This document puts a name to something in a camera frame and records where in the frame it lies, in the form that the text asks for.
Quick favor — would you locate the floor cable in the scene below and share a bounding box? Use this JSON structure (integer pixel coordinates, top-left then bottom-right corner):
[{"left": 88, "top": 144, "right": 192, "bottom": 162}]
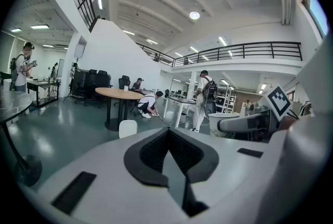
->
[{"left": 155, "top": 113, "right": 178, "bottom": 128}]

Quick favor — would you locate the black desk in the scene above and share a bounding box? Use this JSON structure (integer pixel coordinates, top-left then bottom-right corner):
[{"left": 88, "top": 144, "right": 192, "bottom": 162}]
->
[{"left": 26, "top": 78, "right": 62, "bottom": 109}]

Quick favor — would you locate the person's right forearm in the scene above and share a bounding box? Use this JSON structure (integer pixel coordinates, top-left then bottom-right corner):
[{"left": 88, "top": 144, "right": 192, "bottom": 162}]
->
[{"left": 279, "top": 115, "right": 299, "bottom": 131}]

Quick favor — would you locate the white shelving rack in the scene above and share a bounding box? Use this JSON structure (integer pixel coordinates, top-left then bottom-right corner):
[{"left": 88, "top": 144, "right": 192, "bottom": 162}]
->
[{"left": 215, "top": 84, "right": 238, "bottom": 114}]

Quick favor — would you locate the white desk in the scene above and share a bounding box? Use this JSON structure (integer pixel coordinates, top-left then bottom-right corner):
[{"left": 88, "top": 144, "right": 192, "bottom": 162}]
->
[{"left": 163, "top": 96, "right": 198, "bottom": 128}]

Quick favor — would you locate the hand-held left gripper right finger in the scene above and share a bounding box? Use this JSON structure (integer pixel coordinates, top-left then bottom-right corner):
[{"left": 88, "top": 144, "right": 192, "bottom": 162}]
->
[{"left": 168, "top": 126, "right": 277, "bottom": 224}]

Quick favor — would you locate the whiteboard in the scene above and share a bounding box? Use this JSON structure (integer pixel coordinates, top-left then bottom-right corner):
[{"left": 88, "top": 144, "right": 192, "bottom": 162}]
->
[{"left": 57, "top": 58, "right": 66, "bottom": 78}]

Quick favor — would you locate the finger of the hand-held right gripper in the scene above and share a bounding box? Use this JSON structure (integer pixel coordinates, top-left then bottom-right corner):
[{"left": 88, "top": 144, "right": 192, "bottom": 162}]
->
[{"left": 216, "top": 113, "right": 261, "bottom": 134}]

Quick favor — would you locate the black office chair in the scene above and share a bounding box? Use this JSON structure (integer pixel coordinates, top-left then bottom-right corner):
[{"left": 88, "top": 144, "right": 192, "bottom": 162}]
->
[
  {"left": 72, "top": 69, "right": 91, "bottom": 107},
  {"left": 96, "top": 70, "right": 113, "bottom": 90},
  {"left": 118, "top": 75, "right": 131, "bottom": 91}
]

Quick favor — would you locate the white paper cup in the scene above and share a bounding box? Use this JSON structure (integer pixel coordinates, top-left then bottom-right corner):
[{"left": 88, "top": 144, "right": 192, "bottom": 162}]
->
[{"left": 208, "top": 112, "right": 240, "bottom": 138}]

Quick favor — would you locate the softbox light on stand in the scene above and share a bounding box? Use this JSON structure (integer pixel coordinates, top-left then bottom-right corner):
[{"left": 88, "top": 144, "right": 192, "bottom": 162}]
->
[{"left": 63, "top": 44, "right": 86, "bottom": 103}]

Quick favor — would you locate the round wooden table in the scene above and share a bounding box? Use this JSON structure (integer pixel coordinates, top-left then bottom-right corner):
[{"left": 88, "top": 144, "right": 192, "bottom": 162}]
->
[{"left": 95, "top": 87, "right": 145, "bottom": 132}]

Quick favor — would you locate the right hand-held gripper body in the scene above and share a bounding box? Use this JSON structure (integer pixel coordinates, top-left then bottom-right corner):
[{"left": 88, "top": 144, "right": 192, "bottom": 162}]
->
[{"left": 249, "top": 84, "right": 292, "bottom": 143}]

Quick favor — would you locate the white chair back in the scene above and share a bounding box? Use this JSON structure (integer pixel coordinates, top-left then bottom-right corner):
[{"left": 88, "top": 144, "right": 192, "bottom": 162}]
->
[{"left": 119, "top": 120, "right": 138, "bottom": 139}]

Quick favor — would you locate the black mezzanine railing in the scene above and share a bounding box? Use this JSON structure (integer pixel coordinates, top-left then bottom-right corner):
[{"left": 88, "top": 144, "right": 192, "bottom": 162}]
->
[{"left": 135, "top": 41, "right": 303, "bottom": 68}]

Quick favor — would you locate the round black marble table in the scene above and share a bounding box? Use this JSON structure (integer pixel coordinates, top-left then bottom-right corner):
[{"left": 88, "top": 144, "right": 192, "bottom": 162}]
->
[{"left": 0, "top": 90, "right": 43, "bottom": 188}]

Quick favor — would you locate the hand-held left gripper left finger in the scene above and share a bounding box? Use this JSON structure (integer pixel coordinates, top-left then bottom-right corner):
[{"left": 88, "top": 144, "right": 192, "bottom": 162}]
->
[{"left": 36, "top": 126, "right": 188, "bottom": 224}]

